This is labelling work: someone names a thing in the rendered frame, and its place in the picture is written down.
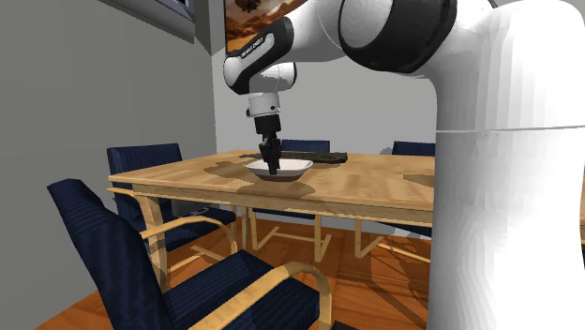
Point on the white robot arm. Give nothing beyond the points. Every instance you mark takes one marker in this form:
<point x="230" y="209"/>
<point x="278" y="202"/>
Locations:
<point x="502" y="160"/>

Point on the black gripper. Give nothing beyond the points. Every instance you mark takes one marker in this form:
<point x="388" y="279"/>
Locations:
<point x="267" y="124"/>

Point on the navy chair with wooden arms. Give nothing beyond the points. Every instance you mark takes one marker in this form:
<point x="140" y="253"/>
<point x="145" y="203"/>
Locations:
<point x="182" y="283"/>
<point x="151" y="182"/>
<point x="412" y="149"/>
<point x="305" y="146"/>

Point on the white shallow bowl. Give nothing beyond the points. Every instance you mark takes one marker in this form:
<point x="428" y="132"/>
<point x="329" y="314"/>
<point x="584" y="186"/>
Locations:
<point x="279" y="169"/>

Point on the dark flat tray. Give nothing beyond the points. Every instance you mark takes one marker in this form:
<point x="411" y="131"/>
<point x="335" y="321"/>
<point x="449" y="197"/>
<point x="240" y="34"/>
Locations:
<point x="326" y="157"/>

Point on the orange landscape wall picture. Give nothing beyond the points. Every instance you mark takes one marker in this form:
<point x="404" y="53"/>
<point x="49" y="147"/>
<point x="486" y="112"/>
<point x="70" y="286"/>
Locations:
<point x="247" y="23"/>

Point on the grey framed wall picture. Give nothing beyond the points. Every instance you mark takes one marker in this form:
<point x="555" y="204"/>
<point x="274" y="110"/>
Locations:
<point x="160" y="13"/>

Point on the light wooden dining table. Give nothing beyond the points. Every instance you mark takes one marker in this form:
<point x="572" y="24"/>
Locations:
<point x="356" y="182"/>

